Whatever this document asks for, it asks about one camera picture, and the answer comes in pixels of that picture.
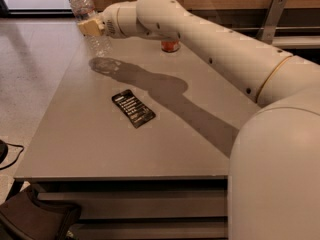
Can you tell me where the black snack packet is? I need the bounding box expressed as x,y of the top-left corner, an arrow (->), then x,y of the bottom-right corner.
112,89 -> 156,128

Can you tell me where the grey drawer cabinet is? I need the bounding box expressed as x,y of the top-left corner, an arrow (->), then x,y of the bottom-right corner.
29,178 -> 229,240

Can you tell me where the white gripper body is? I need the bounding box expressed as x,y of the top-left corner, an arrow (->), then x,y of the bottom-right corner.
100,4 -> 122,38

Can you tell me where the black bag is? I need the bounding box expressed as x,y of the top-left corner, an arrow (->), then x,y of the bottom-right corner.
0,186 -> 81,240

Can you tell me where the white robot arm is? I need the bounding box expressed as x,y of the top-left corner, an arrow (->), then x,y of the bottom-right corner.
79,0 -> 320,240

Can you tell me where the black cable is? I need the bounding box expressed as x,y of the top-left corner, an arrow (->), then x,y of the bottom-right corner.
0,141 -> 25,172

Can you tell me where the metal rail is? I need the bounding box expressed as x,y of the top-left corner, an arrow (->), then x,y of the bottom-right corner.
231,26 -> 320,32

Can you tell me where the clear plastic water bottle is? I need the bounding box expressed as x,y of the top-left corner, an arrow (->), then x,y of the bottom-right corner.
70,0 -> 111,58

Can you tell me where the grey metal bracket right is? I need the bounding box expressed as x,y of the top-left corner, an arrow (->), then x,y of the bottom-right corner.
256,0 -> 287,44

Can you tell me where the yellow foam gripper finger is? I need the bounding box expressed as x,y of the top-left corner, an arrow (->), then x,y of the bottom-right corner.
77,18 -> 104,36

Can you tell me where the orange soda can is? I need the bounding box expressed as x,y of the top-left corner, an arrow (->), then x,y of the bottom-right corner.
161,41 -> 180,53

